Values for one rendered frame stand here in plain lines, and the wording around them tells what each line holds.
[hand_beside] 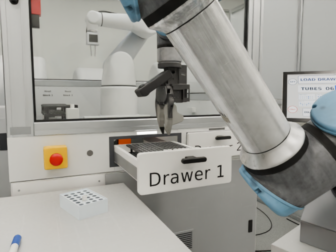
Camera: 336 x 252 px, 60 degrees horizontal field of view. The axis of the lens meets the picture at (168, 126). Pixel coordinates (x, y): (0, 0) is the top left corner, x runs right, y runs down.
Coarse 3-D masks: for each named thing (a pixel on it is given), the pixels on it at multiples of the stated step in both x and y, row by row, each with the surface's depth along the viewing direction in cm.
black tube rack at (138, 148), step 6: (126, 144) 106; (132, 144) 107; (138, 144) 106; (144, 144) 107; (150, 144) 106; (156, 144) 106; (162, 144) 106; (168, 144) 107; (174, 144) 106; (138, 150) 94; (144, 150) 95; (150, 150) 94; (156, 150) 94; (162, 150) 94
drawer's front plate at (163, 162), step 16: (144, 160) 75; (160, 160) 77; (176, 160) 79; (208, 160) 83; (224, 160) 86; (144, 176) 76; (160, 176) 78; (176, 176) 80; (192, 176) 82; (208, 176) 84; (224, 176) 86; (144, 192) 76
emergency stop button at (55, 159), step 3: (54, 153) 92; (57, 153) 92; (51, 156) 91; (54, 156) 91; (57, 156) 92; (60, 156) 92; (51, 159) 91; (54, 159) 91; (57, 159) 92; (60, 159) 92; (51, 162) 91; (54, 162) 92; (57, 162) 92; (60, 162) 92; (54, 165) 92; (57, 165) 93
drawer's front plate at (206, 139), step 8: (192, 136) 117; (200, 136) 119; (208, 136) 120; (232, 136) 125; (192, 144) 118; (200, 144) 119; (208, 144) 121; (216, 144) 122; (224, 144) 124; (232, 144) 126; (232, 152) 126
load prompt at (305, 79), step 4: (300, 76) 143; (304, 76) 142; (308, 76) 142; (312, 76) 141; (316, 76) 141; (320, 76) 140; (324, 76) 139; (328, 76) 139; (332, 76) 138; (300, 80) 142; (304, 80) 141; (308, 80) 141; (312, 80) 140; (316, 80) 139; (320, 80) 139; (324, 80) 138; (328, 80) 137; (332, 80) 137
